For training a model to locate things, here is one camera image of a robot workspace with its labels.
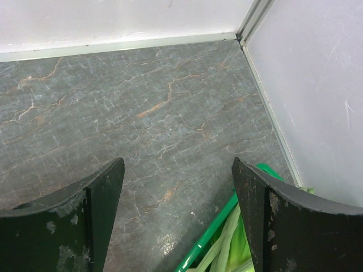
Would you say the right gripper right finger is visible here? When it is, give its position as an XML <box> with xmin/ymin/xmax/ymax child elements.
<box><xmin>231</xmin><ymin>158</ymin><xmax>362</xmax><ymax>271</ymax></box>

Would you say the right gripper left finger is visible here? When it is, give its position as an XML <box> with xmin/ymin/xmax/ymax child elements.
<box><xmin>1</xmin><ymin>158</ymin><xmax>125</xmax><ymax>271</ymax></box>

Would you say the green leafy vegetable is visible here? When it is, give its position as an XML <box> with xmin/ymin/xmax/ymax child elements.
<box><xmin>194</xmin><ymin>185</ymin><xmax>315</xmax><ymax>272</ymax></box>

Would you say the green vegetable tray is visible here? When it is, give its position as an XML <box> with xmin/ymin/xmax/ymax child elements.
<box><xmin>175</xmin><ymin>163</ymin><xmax>284</xmax><ymax>271</ymax></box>

